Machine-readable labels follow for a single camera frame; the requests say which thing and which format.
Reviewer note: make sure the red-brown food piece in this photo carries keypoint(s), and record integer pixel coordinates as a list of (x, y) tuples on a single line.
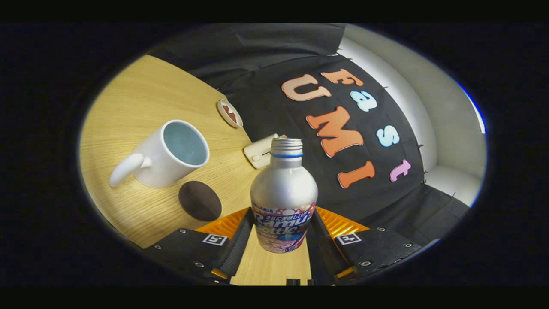
[(233, 117), (227, 109)]

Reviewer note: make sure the dark brown round coaster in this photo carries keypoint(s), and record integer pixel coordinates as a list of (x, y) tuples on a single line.
[(200, 201)]

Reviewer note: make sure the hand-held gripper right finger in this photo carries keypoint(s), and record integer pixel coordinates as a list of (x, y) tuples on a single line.
[(326, 253)]

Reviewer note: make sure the white toaster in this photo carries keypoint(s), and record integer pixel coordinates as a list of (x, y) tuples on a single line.
[(257, 152)]

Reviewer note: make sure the white cup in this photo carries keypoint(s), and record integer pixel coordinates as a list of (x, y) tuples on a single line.
[(154, 167)]

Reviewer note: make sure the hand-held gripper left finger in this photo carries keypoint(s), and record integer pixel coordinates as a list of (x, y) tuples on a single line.
[(238, 249)]

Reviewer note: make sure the wooden table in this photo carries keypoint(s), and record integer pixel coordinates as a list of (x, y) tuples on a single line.
[(128, 94)]

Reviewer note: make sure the silver juice bottle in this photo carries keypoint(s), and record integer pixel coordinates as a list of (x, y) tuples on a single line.
[(283, 189)]

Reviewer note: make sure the white round plate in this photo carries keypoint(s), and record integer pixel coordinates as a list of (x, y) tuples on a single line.
[(222, 112)]

